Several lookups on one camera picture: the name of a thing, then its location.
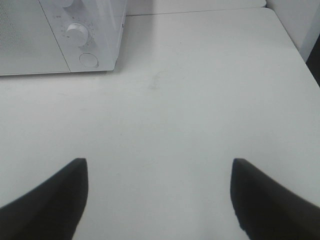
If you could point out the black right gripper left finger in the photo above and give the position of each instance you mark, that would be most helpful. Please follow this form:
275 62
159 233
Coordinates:
50 211

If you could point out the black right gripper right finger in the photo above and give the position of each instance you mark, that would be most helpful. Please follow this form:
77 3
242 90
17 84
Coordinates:
266 210

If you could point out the round white door-release button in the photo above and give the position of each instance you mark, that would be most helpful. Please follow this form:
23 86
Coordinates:
89 60

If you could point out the white microwave door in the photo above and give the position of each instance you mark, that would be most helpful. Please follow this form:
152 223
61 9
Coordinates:
27 43

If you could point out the white timer knob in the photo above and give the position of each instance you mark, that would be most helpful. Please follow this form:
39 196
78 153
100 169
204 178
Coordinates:
77 34

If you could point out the white microwave oven body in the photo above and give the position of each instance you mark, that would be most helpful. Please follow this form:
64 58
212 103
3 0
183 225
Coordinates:
104 20

